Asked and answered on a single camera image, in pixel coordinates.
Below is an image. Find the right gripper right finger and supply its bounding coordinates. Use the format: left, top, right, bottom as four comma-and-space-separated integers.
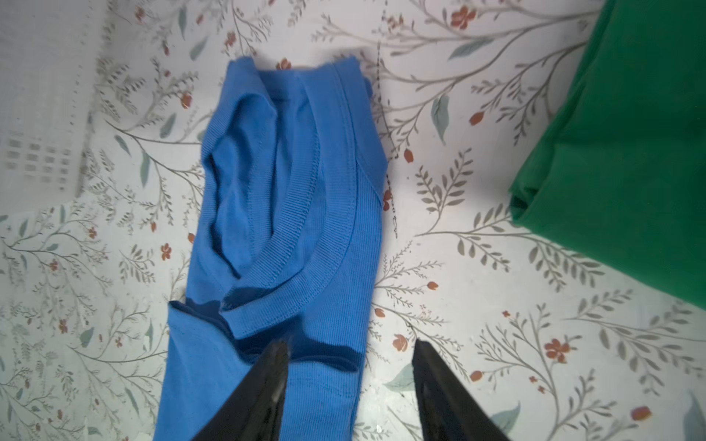
412, 340, 509, 441

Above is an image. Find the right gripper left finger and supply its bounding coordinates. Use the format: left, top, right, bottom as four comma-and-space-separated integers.
194, 340, 290, 441

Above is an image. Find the blue tank top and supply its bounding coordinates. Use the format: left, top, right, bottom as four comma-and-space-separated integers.
154, 57, 387, 440

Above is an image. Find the green tank top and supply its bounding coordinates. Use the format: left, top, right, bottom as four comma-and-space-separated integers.
510, 1, 705, 307

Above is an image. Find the white plastic basket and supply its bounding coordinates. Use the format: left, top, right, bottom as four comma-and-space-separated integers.
1, 0, 108, 215

